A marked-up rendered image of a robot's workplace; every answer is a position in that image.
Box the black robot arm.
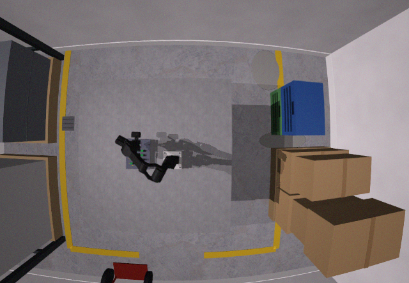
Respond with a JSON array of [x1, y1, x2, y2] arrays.
[[115, 135, 179, 183]]

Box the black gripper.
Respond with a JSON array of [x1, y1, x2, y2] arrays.
[[131, 132, 141, 150]]

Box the grey flat panel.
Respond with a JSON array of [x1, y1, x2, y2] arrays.
[[126, 139, 151, 169]]

